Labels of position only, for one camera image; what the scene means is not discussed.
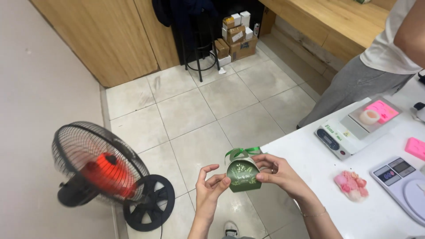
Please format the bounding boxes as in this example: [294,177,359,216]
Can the black and white tool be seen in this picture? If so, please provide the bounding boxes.
[412,102,425,123]

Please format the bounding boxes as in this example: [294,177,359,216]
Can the pink rose-shaped soap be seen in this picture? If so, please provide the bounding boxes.
[333,170,369,202]

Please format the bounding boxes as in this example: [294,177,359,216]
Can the green gift box with ribbon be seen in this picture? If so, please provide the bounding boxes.
[224,146,263,193]

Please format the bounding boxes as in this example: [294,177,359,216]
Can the pink silicone mould with cavities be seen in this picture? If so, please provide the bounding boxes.
[363,100,400,125]

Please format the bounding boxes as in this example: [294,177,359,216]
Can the white digital scale steel tray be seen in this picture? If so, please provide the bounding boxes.
[314,96,403,161]

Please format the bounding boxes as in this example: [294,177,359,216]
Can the person's white shoe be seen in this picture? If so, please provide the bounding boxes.
[223,221,240,239]

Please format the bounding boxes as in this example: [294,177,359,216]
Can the wooden counter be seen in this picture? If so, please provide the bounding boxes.
[258,0,398,64]

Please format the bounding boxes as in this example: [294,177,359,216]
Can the black floor fan red blades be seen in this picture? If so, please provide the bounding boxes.
[51,121,176,232]

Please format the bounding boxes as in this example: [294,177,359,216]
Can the person's left hand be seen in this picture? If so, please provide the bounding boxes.
[195,164,232,224]

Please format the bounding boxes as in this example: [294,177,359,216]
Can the pink silicone mould block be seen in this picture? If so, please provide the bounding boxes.
[405,137,425,162]

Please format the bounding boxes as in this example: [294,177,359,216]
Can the person's right hand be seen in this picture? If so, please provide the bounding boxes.
[252,153,314,202]

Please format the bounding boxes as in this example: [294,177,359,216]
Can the white flat kitchen scale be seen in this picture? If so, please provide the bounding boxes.
[369,157,425,228]

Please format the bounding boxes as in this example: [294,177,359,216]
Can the heap of cardboard boxes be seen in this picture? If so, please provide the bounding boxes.
[209,11,260,67]

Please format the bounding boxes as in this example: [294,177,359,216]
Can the dark hanging garment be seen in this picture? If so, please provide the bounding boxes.
[152,0,218,28]

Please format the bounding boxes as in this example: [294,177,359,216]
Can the wooden cabinet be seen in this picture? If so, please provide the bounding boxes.
[29,0,180,88]

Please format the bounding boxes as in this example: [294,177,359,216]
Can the white round soap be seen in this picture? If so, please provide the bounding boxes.
[359,110,381,126]

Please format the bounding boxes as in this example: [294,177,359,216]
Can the black metal bar stool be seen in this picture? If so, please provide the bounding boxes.
[179,10,222,83]

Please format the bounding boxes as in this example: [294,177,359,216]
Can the thin gold bracelet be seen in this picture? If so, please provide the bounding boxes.
[300,207,328,218]

